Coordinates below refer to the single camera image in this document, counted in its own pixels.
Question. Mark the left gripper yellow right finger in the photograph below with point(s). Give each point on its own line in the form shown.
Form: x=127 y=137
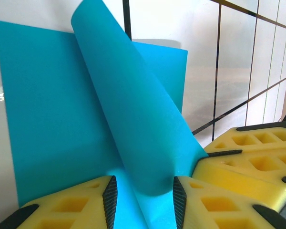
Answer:
x=217 y=210

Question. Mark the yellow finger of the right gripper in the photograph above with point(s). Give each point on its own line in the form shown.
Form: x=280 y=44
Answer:
x=264 y=146
x=240 y=179

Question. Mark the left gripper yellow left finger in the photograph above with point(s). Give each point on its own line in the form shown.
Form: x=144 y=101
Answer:
x=69 y=207

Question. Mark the blue paper sheet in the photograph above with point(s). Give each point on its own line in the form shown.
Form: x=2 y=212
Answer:
x=62 y=95

